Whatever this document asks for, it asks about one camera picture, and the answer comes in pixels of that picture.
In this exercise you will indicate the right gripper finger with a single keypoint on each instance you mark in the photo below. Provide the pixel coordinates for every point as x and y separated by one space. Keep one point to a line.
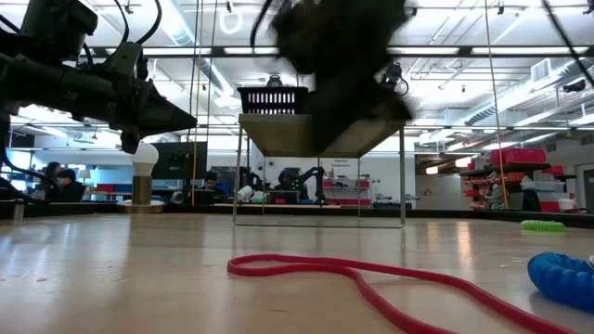
336 116
387 99

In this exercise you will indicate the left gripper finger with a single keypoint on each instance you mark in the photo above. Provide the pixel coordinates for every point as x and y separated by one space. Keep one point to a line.
169 106
171 126

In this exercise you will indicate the black slotted plastic basket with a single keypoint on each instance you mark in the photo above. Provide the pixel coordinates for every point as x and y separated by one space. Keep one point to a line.
246 99

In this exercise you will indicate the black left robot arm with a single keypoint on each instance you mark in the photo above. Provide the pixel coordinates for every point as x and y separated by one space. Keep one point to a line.
46 88

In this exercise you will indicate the background black robot arm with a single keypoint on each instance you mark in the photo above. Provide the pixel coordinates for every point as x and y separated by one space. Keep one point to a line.
301 183

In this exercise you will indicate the black monitor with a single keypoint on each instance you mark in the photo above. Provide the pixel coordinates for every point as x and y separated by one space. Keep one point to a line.
178 160

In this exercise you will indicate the white bulb wooden lamp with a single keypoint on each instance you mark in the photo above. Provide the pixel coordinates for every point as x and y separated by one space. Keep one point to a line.
144 158

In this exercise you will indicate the ceiling light strip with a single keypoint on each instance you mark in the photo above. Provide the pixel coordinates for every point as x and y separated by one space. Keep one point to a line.
176 50
529 50
424 50
250 50

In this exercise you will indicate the pale green perforated metal riser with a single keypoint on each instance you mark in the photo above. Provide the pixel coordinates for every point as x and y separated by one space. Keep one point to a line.
278 137

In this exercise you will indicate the small white table lamp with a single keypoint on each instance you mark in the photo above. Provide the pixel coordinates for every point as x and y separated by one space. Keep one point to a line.
84 174

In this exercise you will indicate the red storage bin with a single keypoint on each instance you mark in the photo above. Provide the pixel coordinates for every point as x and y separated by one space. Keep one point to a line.
517 156

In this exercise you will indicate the red rubber band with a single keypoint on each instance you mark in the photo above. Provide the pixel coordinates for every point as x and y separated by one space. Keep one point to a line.
230 266

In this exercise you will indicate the black storage rack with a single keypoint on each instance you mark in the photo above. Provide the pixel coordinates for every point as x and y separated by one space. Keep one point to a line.
533 166

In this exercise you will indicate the black ceiling camera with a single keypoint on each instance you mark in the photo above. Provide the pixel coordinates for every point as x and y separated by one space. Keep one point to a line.
393 76

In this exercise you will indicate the black metal table frame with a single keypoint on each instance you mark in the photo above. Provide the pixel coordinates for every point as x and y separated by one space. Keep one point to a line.
510 214

